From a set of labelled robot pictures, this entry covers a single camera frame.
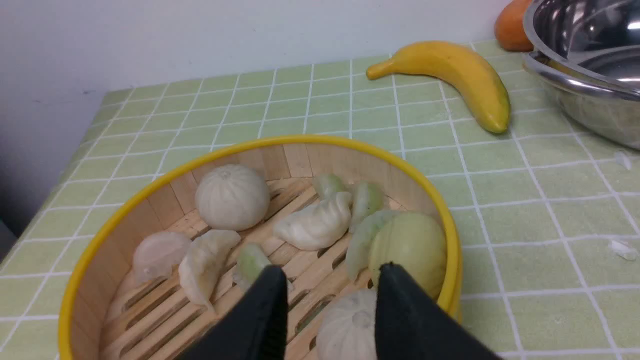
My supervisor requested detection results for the white round steamed bun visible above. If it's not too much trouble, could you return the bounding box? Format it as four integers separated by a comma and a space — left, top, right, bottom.
195, 164, 271, 231

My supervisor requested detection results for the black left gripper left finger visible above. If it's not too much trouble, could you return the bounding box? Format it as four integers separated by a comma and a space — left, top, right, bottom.
176, 265, 289, 360

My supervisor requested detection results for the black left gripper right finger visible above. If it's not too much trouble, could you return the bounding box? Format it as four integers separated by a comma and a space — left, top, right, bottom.
375, 262, 500, 360

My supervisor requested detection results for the orange toy fruit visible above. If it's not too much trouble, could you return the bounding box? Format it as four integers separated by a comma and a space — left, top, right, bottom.
494, 0, 534, 52

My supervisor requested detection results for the green dumpling back left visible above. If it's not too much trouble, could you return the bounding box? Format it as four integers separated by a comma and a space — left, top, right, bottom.
312, 173, 348, 200

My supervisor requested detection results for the white bun near gripper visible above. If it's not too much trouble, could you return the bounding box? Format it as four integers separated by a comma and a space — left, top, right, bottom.
315, 289, 378, 360

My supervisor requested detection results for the white dumpling left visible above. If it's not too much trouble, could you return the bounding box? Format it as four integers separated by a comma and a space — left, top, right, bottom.
178, 229, 242, 313

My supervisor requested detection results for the yellow rimmed bamboo steamer basket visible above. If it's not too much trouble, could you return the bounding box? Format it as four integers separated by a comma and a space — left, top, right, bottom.
58, 134, 463, 360

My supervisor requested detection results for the yellow plastic banana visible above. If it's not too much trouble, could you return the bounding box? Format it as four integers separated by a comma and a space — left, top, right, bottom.
365, 41, 511, 134

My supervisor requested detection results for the pinkish white dumpling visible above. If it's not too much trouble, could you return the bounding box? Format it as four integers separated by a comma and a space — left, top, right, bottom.
132, 231, 192, 286

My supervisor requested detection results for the green dumpling back right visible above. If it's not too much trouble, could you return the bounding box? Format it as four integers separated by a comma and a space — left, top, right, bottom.
349, 181, 386, 233

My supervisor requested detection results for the stainless steel pot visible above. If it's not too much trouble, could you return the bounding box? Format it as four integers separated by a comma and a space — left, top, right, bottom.
523, 0, 640, 150

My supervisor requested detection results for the pale green round bun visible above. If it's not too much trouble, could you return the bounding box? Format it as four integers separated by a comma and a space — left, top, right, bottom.
368, 211, 447, 300

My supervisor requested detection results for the green checked tablecloth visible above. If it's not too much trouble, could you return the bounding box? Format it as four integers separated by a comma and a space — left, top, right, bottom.
1, 40, 640, 360

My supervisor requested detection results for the white pleated dumpling centre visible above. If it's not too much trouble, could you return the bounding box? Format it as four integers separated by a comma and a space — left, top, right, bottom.
273, 191, 353, 251

